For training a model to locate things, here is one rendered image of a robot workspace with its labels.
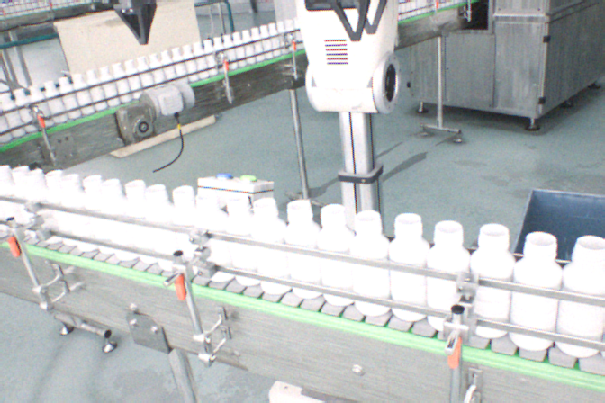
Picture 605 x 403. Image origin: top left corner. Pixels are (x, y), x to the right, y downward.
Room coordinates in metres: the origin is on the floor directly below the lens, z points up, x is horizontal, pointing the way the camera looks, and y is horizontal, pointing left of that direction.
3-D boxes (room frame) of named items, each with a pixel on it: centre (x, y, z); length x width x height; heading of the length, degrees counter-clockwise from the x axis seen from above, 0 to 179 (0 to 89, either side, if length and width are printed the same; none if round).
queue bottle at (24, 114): (2.08, 1.04, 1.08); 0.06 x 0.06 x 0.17
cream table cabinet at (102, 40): (5.12, 1.37, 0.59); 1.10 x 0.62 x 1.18; 131
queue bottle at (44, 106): (2.12, 0.99, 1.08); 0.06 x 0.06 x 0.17
